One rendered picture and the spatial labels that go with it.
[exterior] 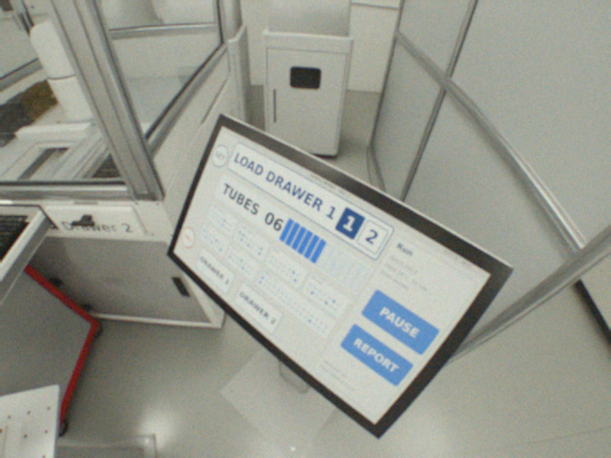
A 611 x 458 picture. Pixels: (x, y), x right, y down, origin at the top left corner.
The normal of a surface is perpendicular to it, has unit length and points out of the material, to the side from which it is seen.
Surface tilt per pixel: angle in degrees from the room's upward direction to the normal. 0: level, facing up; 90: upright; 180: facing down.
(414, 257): 50
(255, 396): 3
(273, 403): 3
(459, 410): 0
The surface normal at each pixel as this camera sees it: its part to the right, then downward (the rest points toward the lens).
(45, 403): 0.05, -0.65
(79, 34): 0.00, 0.76
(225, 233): -0.44, 0.02
